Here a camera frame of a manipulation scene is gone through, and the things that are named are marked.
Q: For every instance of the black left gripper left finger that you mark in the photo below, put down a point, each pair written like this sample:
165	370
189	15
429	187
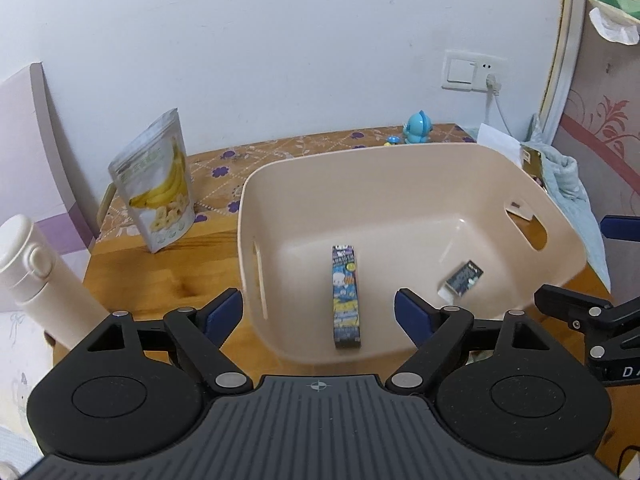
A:
133	388

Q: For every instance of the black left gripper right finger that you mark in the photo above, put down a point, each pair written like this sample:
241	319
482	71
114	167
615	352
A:
506	389

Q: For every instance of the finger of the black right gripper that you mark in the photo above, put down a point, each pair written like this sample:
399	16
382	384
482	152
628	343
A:
620	227
586	313

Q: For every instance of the light blue quilted blanket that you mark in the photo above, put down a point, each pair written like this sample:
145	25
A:
561	178

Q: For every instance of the white thermos bottle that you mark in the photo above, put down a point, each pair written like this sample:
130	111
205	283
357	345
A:
40	282

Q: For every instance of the small dark snack packet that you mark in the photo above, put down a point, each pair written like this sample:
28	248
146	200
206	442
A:
460	282

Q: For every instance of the gold patterned snack bag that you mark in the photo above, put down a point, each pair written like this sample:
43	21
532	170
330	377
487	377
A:
532	164

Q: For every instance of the blue cartoon candy box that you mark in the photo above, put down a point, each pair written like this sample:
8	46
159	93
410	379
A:
346	315

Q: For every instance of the white paper sheet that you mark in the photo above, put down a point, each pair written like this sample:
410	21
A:
500	142

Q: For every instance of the banana chips snack pouch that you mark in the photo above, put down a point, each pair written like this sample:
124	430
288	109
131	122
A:
153	179

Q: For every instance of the lilac bed headboard panel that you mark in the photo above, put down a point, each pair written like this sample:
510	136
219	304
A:
33	179

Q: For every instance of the floral table mat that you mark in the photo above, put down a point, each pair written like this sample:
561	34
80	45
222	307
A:
217	177

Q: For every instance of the beige plastic storage bin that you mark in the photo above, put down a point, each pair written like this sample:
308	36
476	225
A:
413	214

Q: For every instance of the blue cartoon figurine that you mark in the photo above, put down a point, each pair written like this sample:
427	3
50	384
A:
417	129

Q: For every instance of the white wall switch socket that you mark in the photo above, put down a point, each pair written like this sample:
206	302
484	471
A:
468	71

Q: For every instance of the cream curved mirror frame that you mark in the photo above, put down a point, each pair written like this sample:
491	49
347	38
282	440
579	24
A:
563	66

